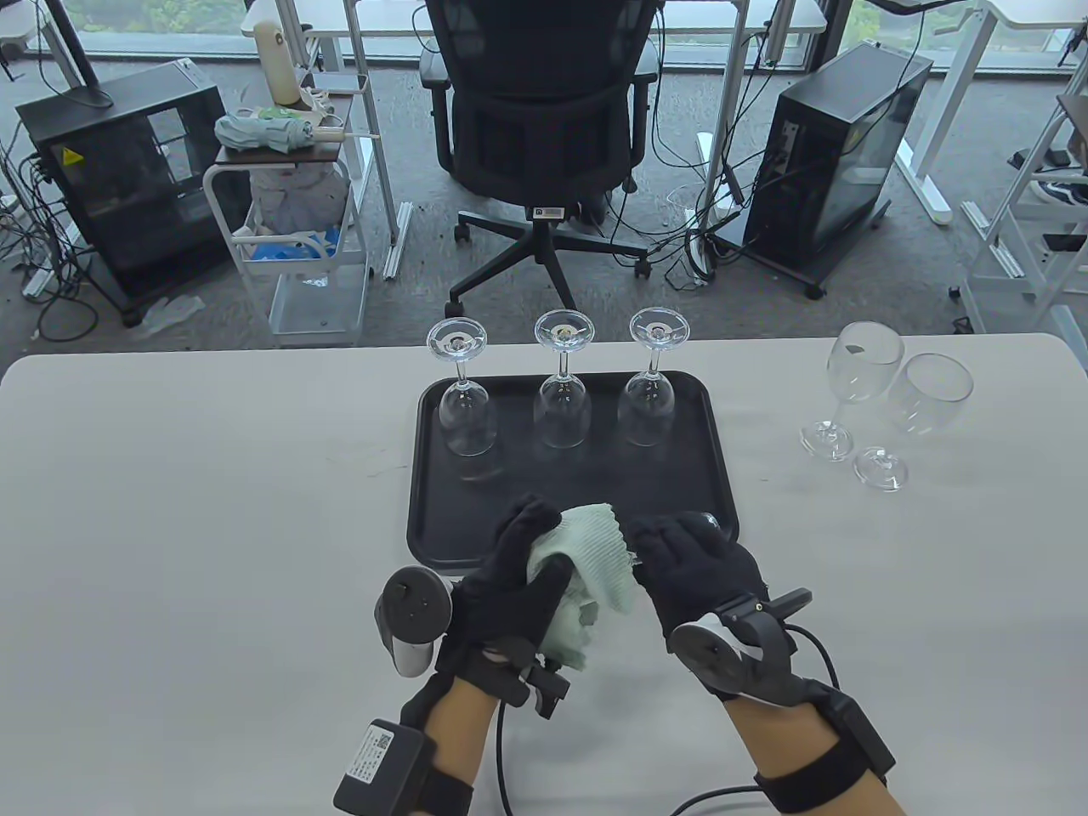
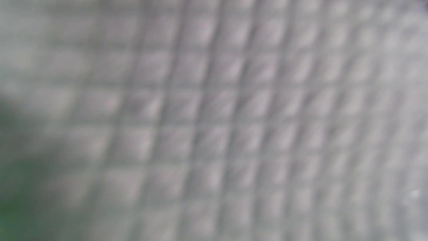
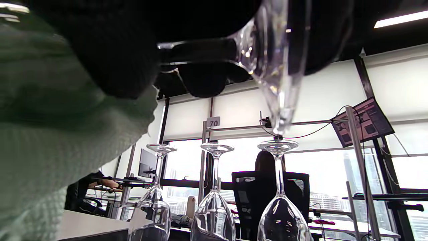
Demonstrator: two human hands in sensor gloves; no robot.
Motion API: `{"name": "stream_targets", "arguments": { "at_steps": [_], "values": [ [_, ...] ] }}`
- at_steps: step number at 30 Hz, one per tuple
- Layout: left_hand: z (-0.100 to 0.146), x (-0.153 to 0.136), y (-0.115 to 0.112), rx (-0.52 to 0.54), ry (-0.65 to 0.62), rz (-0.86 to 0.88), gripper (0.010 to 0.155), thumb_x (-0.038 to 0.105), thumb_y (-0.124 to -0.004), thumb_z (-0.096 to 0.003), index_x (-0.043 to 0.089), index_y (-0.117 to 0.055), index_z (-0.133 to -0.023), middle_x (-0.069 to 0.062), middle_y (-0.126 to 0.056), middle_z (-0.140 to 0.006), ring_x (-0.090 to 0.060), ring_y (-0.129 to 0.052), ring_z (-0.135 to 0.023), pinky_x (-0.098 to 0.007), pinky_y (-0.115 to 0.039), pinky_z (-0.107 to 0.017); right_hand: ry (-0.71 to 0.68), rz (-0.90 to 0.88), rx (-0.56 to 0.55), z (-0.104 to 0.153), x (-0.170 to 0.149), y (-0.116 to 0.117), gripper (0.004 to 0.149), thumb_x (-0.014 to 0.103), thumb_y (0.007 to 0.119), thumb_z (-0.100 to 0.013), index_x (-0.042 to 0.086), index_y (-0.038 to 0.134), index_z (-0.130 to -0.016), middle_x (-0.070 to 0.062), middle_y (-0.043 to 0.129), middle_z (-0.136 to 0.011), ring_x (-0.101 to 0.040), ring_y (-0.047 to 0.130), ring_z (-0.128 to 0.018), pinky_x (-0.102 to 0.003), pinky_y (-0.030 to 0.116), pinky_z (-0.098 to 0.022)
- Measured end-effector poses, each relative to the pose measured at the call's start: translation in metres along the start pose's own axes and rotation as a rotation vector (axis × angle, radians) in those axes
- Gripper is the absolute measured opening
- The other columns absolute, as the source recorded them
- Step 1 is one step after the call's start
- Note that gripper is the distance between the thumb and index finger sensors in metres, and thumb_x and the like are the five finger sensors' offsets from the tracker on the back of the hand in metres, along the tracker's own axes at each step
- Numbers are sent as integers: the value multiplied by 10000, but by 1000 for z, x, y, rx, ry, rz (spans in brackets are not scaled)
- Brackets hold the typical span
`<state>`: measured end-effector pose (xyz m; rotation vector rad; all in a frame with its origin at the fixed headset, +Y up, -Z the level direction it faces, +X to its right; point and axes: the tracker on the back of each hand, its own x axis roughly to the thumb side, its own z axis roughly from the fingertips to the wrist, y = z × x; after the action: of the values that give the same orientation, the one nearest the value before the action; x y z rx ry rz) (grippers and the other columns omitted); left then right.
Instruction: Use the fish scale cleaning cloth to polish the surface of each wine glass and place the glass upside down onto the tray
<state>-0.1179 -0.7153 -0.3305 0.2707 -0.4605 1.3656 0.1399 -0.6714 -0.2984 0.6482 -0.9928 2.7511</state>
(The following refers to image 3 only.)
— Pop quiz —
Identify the person's right hand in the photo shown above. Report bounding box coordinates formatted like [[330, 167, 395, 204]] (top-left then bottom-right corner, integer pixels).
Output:
[[25, 0, 355, 99]]

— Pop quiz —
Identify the green microfibre cloth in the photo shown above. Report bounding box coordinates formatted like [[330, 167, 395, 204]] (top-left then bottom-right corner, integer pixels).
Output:
[[0, 12, 159, 241]]

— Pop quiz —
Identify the clear wine glass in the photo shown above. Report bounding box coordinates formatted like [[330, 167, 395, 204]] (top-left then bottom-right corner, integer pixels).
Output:
[[157, 0, 313, 136], [257, 139, 312, 241], [190, 142, 236, 241], [128, 143, 178, 241]]

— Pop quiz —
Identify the white roller blind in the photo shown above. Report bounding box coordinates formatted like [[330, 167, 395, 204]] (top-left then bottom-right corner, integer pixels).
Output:
[[211, 60, 367, 142], [163, 96, 212, 142], [363, 44, 428, 156]]

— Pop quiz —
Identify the ceiling strip light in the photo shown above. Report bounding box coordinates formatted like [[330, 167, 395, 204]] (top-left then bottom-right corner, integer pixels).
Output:
[[0, 2, 30, 23], [373, 10, 428, 29]]

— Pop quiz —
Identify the small desk monitor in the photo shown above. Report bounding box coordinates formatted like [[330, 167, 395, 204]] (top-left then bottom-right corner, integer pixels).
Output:
[[138, 148, 158, 180]]

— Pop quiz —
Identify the black clamp on rod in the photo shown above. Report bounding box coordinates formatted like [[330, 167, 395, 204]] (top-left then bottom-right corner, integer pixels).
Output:
[[260, 111, 272, 129]]

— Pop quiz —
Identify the white cylinder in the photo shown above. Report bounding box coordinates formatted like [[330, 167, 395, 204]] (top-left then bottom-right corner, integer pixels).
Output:
[[186, 196, 196, 219]]

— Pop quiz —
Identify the white desk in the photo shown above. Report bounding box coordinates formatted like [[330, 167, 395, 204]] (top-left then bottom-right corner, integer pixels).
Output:
[[56, 209, 131, 241]]

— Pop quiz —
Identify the black mesh office chair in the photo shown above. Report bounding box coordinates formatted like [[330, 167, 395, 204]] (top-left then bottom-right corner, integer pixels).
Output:
[[231, 171, 311, 241]]

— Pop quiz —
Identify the tilted computer monitor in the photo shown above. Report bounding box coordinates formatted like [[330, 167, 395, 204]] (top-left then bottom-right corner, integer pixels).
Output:
[[331, 96, 396, 148]]

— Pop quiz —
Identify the silver stand pole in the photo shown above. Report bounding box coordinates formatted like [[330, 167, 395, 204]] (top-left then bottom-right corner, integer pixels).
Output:
[[345, 106, 382, 241]]

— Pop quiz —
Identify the metal frame post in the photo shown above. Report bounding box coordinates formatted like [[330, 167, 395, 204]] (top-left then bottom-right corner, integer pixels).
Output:
[[200, 120, 208, 205]]

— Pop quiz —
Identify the metal frame rod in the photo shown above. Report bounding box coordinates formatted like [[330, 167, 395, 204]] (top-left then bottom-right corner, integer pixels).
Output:
[[206, 118, 349, 132]]

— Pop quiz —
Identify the black cable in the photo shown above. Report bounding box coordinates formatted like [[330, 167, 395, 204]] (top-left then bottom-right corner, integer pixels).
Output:
[[260, 105, 350, 140]]

